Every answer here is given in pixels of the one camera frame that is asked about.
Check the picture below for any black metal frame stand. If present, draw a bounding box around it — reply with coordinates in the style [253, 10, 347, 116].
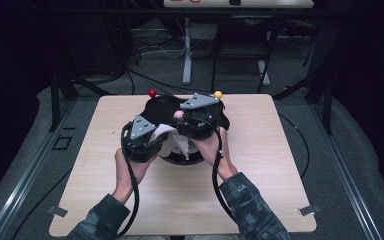
[48, 64, 114, 133]
[272, 66, 334, 136]

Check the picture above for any black tray base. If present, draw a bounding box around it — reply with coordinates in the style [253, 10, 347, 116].
[159, 133, 207, 166]

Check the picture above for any hand-held gripper cable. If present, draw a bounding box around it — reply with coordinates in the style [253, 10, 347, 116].
[115, 124, 141, 239]
[193, 116, 236, 221]

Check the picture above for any aluminium floor rail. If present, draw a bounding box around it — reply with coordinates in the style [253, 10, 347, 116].
[0, 99, 76, 240]
[311, 99, 384, 240]

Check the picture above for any person's right hand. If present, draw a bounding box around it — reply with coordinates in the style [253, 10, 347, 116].
[189, 128, 239, 182]

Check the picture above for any white waffle cloth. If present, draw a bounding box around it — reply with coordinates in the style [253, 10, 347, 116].
[149, 123, 192, 161]

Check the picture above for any left hand-held gripper cable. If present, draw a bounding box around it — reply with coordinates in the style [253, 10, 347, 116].
[115, 124, 141, 239]

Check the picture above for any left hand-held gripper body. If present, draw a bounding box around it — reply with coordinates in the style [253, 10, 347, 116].
[122, 114, 161, 164]

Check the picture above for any dark curtain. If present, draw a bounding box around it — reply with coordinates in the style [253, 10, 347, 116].
[0, 0, 51, 209]
[333, 0, 384, 214]

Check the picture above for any tangle of floor cables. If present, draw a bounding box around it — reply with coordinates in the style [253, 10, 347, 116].
[128, 31, 188, 63]

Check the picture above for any person's left hand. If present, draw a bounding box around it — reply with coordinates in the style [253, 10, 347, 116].
[112, 149, 156, 204]

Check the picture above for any right hand-held gripper cable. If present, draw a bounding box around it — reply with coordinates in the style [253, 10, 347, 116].
[193, 116, 236, 221]

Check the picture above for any pale table top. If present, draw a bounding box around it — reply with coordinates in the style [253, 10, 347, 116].
[163, 0, 315, 9]

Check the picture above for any black wavy ridged tray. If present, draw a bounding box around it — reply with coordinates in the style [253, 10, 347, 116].
[139, 94, 231, 133]

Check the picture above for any white table leg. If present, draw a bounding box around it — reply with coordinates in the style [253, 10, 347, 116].
[182, 17, 194, 86]
[258, 31, 271, 87]

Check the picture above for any black floor cable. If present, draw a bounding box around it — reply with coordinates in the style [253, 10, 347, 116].
[11, 169, 73, 240]
[125, 66, 214, 96]
[277, 112, 311, 179]

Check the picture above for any grey tape piece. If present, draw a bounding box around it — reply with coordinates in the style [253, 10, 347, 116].
[46, 205, 69, 218]
[297, 204, 322, 217]

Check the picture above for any black chair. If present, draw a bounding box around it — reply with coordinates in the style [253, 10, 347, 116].
[210, 14, 286, 94]

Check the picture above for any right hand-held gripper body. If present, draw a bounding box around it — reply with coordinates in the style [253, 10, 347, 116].
[177, 93, 222, 141]

